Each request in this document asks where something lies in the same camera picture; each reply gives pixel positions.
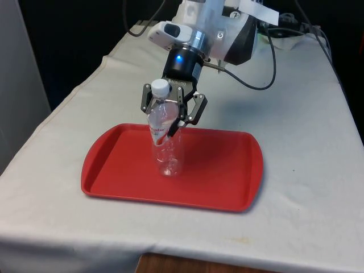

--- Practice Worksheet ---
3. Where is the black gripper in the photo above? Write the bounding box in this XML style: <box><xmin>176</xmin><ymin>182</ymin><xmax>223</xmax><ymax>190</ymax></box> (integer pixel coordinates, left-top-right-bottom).
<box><xmin>139</xmin><ymin>45</ymin><xmax>209</xmax><ymax>139</ymax></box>

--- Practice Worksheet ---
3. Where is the clear plastic bottle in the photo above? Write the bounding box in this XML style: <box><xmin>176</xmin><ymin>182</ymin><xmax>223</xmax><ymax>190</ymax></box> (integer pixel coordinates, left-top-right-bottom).
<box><xmin>146</xmin><ymin>78</ymin><xmax>185</xmax><ymax>178</ymax></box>

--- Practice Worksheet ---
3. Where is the red tray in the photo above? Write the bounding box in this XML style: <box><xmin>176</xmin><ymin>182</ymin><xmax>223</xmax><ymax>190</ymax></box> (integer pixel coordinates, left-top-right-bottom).
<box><xmin>80</xmin><ymin>122</ymin><xmax>265</xmax><ymax>213</ymax></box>

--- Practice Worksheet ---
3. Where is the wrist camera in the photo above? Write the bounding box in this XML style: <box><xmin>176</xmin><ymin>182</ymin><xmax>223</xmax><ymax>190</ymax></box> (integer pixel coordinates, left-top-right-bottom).
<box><xmin>147</xmin><ymin>20</ymin><xmax>197</xmax><ymax>51</ymax></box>

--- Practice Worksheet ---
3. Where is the black cable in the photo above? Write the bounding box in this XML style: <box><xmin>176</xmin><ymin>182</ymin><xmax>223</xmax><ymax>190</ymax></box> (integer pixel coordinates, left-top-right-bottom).
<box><xmin>123</xmin><ymin>0</ymin><xmax>169</xmax><ymax>37</ymax></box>
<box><xmin>205</xmin><ymin>24</ymin><xmax>278</xmax><ymax>91</ymax></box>

